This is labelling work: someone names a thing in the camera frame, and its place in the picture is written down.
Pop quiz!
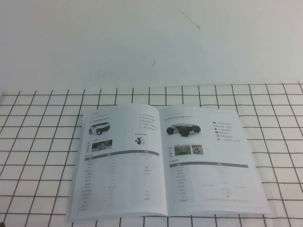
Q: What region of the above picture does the white product catalogue book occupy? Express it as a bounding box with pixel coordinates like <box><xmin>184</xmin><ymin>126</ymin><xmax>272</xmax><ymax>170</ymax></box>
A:
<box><xmin>65</xmin><ymin>103</ymin><xmax>272</xmax><ymax>224</ymax></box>

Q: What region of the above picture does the white black grid tablecloth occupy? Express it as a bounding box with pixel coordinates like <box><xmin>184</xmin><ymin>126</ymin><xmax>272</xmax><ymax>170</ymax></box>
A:
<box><xmin>0</xmin><ymin>81</ymin><xmax>303</xmax><ymax>227</ymax></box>

